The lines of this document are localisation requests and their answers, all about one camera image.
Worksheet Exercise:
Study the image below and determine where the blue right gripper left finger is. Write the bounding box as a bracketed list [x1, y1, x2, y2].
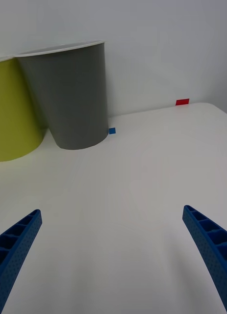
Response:
[0, 209, 43, 314]

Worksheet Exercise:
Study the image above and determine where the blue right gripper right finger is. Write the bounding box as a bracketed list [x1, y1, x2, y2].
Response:
[182, 205, 227, 314]

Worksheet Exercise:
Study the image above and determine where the grey plastic bin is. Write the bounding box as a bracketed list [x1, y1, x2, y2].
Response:
[14, 40, 109, 150]

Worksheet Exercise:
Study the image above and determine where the yellow-green plastic bin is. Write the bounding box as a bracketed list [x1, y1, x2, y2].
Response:
[0, 55, 49, 162]

